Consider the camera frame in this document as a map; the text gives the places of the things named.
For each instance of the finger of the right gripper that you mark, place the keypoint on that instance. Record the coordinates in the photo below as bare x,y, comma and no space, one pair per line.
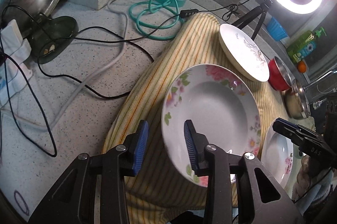
289,130

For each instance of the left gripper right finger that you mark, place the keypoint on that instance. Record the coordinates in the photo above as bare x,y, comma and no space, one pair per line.
260,198

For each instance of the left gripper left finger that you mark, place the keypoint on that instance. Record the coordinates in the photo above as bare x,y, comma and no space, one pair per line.
71,199

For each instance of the white ceramic bowl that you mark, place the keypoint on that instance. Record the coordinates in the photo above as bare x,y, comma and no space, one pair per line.
277,156

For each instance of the large stainless steel bowl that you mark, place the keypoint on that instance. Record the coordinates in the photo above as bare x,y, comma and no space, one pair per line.
296,101

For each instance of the red steel bowl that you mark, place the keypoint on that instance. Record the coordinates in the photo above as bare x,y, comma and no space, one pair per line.
280,78

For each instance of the floral deep plate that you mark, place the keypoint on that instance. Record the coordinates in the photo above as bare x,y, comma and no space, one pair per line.
221,107

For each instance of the white leaf-pattern plate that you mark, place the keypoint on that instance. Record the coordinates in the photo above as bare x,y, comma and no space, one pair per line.
243,53

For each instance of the chrome kitchen faucet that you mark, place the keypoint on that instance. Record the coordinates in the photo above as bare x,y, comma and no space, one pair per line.
315,83

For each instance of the gloved hand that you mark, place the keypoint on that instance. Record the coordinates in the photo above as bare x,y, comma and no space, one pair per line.
312,173

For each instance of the yellow striped cloth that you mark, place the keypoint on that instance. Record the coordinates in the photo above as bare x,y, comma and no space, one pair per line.
159,192

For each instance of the orange fruit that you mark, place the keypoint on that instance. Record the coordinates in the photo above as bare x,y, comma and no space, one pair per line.
301,67

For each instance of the green dish soap bottle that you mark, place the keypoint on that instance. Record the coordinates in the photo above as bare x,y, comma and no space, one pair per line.
304,45

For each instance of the blue silicone cup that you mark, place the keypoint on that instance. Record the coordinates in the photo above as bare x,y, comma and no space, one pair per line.
276,31

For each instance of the black tripod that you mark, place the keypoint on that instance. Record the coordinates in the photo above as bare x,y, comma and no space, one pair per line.
259,11

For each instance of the dark green suction holder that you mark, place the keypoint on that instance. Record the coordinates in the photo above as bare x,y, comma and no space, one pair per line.
49,37

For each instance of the white charger adapter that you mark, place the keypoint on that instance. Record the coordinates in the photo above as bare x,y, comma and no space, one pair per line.
19,49

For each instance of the black inline remote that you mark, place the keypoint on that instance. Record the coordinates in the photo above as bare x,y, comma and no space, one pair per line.
188,13

